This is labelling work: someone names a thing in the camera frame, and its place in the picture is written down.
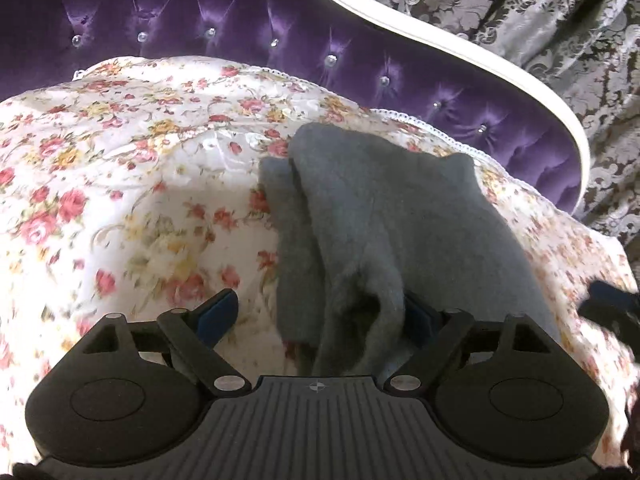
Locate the purple tufted headboard white frame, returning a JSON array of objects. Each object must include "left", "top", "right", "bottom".
[{"left": 0, "top": 0, "right": 594, "bottom": 221}]

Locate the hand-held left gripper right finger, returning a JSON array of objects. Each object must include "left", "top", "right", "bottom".
[{"left": 384, "top": 292, "right": 552, "bottom": 394}]

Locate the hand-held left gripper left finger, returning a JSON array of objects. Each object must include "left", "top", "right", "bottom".
[{"left": 79, "top": 288, "right": 252, "bottom": 397}]

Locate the floral bedspread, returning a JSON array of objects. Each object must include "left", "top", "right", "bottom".
[{"left": 0, "top": 55, "right": 640, "bottom": 471}]

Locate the grey sock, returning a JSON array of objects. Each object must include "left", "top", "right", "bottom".
[
  {"left": 259, "top": 155, "right": 331, "bottom": 363},
  {"left": 288, "top": 123, "right": 562, "bottom": 377}
]

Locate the grey patterned curtain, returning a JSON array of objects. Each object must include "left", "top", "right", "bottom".
[{"left": 300, "top": 0, "right": 640, "bottom": 256}]

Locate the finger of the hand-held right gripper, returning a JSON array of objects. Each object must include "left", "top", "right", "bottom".
[{"left": 579, "top": 280, "right": 640, "bottom": 347}]

